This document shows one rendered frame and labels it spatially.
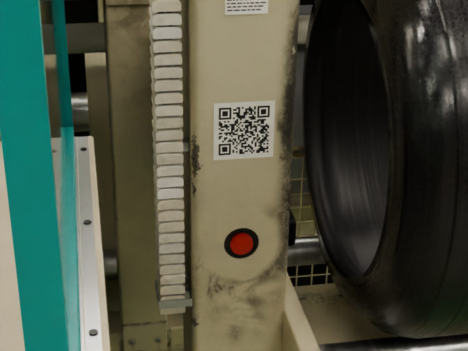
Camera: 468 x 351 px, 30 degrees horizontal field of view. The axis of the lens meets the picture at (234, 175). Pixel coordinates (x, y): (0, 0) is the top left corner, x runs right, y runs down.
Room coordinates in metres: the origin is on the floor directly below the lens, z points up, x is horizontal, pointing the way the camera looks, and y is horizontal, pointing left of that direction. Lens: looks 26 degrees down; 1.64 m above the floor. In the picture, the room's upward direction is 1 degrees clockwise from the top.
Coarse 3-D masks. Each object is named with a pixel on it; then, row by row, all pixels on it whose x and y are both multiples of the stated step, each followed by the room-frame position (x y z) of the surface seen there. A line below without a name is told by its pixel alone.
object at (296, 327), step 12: (288, 276) 1.08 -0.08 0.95; (288, 288) 1.04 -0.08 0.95; (288, 300) 1.01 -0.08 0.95; (288, 312) 0.99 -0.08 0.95; (300, 312) 0.99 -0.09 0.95; (288, 324) 0.96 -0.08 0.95; (300, 324) 0.96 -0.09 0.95; (288, 336) 0.96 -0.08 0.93; (300, 336) 0.93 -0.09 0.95; (312, 336) 0.93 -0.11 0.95; (288, 348) 0.96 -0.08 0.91; (300, 348) 0.91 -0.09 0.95; (312, 348) 0.91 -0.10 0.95
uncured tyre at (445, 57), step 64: (320, 0) 1.23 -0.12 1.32; (384, 0) 0.99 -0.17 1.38; (448, 0) 0.94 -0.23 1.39; (320, 64) 1.28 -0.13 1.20; (384, 64) 0.95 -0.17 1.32; (448, 64) 0.89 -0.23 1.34; (320, 128) 1.27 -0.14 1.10; (384, 128) 1.35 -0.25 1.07; (448, 128) 0.86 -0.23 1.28; (320, 192) 1.21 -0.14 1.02; (384, 192) 1.29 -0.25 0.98; (448, 192) 0.84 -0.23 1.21; (384, 256) 0.90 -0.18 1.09; (448, 256) 0.83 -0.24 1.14; (384, 320) 0.93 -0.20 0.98; (448, 320) 0.87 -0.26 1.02
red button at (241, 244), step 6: (240, 234) 0.98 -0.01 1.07; (246, 234) 0.98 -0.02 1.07; (234, 240) 0.97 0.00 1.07; (240, 240) 0.97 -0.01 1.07; (246, 240) 0.98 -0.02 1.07; (252, 240) 0.98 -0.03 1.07; (234, 246) 0.97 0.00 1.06; (240, 246) 0.97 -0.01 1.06; (246, 246) 0.98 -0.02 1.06; (252, 246) 0.98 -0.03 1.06; (234, 252) 0.97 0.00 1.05; (240, 252) 0.97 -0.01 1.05; (246, 252) 0.98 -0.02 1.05
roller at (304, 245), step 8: (296, 240) 1.22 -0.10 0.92; (304, 240) 1.22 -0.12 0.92; (312, 240) 1.23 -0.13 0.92; (288, 248) 1.21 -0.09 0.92; (296, 248) 1.21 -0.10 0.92; (304, 248) 1.21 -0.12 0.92; (312, 248) 1.21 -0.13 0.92; (320, 248) 1.21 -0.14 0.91; (288, 256) 1.20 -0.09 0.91; (296, 256) 1.20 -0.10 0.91; (304, 256) 1.20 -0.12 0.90; (312, 256) 1.21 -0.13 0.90; (320, 256) 1.21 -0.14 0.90; (288, 264) 1.20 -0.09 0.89; (296, 264) 1.20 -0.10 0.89; (304, 264) 1.21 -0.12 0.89; (312, 264) 1.21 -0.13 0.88
